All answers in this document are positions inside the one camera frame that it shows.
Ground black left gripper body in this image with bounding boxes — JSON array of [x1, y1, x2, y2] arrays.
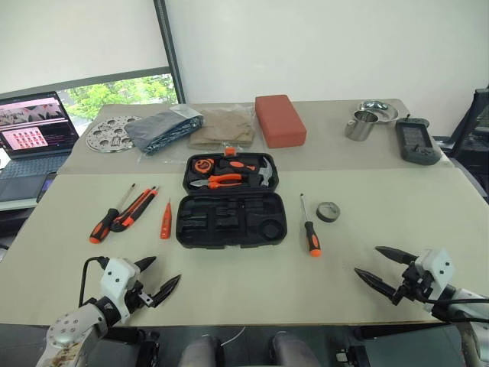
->
[[122, 281, 157, 313]]

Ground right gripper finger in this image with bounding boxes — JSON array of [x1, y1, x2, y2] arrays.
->
[[374, 246, 417, 267], [354, 267, 399, 303]]

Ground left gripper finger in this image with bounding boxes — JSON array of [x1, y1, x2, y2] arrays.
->
[[134, 256, 157, 274], [151, 274, 183, 307]]

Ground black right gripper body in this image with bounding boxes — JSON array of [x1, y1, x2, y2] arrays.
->
[[391, 261, 433, 307]]

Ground orange voltage tester pen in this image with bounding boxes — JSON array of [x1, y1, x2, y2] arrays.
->
[[159, 197, 173, 241]]

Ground orange black utility knife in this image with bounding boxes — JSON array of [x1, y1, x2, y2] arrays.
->
[[110, 186, 160, 233]]

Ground orange black handled screwdriver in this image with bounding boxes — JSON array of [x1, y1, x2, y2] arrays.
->
[[89, 183, 137, 245], [299, 193, 322, 258]]

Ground black plastic tool case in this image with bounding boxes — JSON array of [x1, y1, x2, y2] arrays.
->
[[175, 153, 288, 250]]

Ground black electrical tape roll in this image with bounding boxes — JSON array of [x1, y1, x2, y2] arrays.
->
[[316, 200, 341, 223]]

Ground dark grey rounded shape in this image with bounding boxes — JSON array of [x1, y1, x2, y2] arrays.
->
[[178, 334, 225, 367], [269, 331, 320, 367]]

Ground orange black tape measure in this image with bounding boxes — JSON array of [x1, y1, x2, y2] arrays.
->
[[192, 157, 214, 176]]

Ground black handheld controller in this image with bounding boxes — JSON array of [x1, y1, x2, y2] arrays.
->
[[395, 114, 440, 165]]

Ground stainless steel cup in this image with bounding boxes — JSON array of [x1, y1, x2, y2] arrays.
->
[[345, 109, 380, 142]]

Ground dark grey bagged garment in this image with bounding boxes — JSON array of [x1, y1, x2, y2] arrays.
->
[[125, 105, 204, 157]]

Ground perforated round metal plate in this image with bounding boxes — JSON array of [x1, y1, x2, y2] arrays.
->
[[86, 114, 134, 153]]

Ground stainless steel bowl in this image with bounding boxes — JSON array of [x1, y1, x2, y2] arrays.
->
[[357, 99, 399, 123]]

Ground black mesh chair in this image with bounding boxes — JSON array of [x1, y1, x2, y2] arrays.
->
[[431, 87, 489, 215]]

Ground beige folded cloth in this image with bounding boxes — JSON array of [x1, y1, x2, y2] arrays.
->
[[186, 109, 256, 151]]

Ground open laptop computer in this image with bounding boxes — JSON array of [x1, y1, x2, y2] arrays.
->
[[0, 90, 81, 202]]

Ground red foam block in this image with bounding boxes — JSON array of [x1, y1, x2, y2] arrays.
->
[[254, 94, 309, 149]]

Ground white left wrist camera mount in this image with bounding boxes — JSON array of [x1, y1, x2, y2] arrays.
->
[[99, 258, 141, 320]]

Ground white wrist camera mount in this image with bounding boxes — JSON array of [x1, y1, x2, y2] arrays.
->
[[99, 258, 141, 320], [414, 248, 455, 301]]

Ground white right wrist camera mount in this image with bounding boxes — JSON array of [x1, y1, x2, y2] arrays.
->
[[414, 248, 455, 301]]

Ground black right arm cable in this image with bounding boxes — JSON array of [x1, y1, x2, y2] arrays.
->
[[419, 290, 489, 307]]

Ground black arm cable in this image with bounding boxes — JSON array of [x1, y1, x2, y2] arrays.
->
[[78, 255, 111, 307], [419, 290, 489, 307]]

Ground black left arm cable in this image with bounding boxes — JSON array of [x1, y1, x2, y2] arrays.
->
[[78, 255, 111, 307]]

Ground thin white cable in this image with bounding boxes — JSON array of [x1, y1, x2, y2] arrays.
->
[[221, 326, 245, 346]]

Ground orange handled pliers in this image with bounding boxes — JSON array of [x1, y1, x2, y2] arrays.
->
[[189, 173, 244, 190]]

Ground claw hammer orange black handle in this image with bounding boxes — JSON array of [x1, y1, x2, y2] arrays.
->
[[218, 155, 276, 188]]

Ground dark window frame post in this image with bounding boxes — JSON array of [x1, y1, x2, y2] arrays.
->
[[154, 0, 187, 105]]

